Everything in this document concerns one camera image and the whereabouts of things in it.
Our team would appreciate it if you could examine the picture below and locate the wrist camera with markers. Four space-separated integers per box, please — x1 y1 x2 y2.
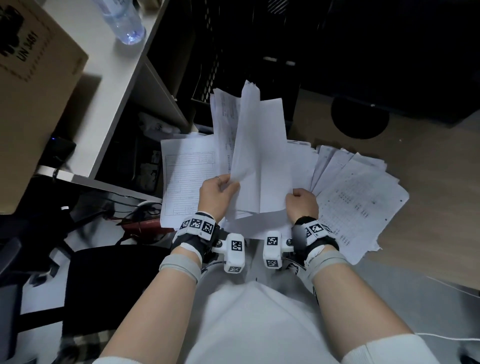
262 215 340 279
171 212 247 274

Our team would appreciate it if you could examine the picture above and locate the white shirt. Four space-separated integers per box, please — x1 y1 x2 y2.
185 240 442 364

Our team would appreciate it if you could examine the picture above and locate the left wrist camera with markers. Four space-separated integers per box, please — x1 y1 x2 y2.
171 212 247 274

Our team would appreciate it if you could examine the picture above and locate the person's left hand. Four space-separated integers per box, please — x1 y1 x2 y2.
198 173 241 223

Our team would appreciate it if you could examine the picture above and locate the red flat object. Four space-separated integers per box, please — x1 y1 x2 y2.
119 218 175 236

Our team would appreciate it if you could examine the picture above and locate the black cabinet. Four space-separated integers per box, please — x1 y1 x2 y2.
298 0 480 125

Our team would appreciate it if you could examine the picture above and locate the white desk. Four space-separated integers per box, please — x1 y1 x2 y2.
34 0 199 203

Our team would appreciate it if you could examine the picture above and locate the grey right wristband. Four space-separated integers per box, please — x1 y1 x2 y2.
305 250 353 283

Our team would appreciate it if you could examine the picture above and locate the brown cardboard box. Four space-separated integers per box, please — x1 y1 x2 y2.
0 0 90 215

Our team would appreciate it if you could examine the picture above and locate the clear plastic water bottle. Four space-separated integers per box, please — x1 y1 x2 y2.
90 0 146 46

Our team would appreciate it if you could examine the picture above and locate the person's left forearm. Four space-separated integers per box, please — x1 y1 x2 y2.
98 259 199 361

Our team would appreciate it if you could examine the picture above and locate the paper sheet with table form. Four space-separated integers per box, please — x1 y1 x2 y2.
160 134 226 230

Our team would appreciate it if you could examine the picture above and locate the white cable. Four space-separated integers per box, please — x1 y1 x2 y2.
414 331 480 342

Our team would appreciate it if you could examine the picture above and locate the right wrist camera with markers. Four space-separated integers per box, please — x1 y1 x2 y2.
262 215 340 279

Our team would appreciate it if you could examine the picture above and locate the pile of printed papers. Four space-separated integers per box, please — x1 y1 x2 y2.
225 139 410 266

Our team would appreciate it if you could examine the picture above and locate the person's right forearm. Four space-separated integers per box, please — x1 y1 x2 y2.
310 260 415 358

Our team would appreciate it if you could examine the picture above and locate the black round base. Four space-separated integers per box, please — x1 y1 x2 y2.
330 94 391 140

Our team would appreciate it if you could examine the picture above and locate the black chair seat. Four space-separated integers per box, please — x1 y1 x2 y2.
61 244 174 340

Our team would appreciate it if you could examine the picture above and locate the black plastic crate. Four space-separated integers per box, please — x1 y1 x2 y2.
189 0 301 132

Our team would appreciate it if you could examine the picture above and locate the grey wristband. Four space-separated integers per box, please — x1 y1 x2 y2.
159 253 203 284
305 250 353 283

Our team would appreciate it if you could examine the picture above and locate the grey left wristband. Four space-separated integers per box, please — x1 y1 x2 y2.
159 253 203 284

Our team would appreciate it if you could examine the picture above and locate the printed white paper sheet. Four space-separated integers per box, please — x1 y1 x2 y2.
209 88 241 177

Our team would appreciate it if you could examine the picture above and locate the person's right hand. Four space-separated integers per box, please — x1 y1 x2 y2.
286 188 320 226

